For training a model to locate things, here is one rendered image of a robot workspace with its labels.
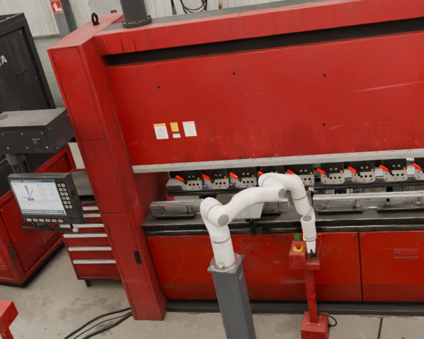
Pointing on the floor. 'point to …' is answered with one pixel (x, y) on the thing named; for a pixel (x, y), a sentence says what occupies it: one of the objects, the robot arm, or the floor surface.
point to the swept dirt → (303, 314)
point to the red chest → (89, 240)
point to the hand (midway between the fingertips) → (313, 254)
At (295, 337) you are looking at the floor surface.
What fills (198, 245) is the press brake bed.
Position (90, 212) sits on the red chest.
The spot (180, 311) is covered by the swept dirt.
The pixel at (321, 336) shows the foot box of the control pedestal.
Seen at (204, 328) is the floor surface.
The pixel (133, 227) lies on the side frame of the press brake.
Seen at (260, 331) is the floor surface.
